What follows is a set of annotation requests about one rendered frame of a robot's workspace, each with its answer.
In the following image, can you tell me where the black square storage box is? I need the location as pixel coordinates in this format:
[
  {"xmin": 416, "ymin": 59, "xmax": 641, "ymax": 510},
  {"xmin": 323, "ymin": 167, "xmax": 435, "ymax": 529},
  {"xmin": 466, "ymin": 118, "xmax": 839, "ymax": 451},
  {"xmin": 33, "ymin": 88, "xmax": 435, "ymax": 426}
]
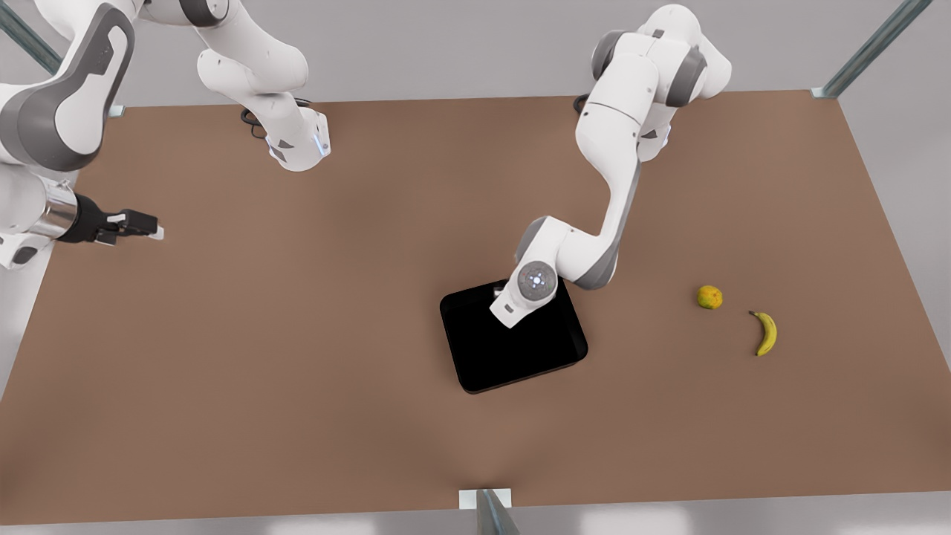
[{"xmin": 439, "ymin": 276, "xmax": 589, "ymax": 395}]

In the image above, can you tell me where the yellow banana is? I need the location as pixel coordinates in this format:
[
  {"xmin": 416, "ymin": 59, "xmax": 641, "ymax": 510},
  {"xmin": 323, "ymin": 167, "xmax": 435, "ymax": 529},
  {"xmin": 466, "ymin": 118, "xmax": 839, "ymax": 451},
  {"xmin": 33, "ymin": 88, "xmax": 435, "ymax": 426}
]
[{"xmin": 747, "ymin": 310, "xmax": 779, "ymax": 357}]

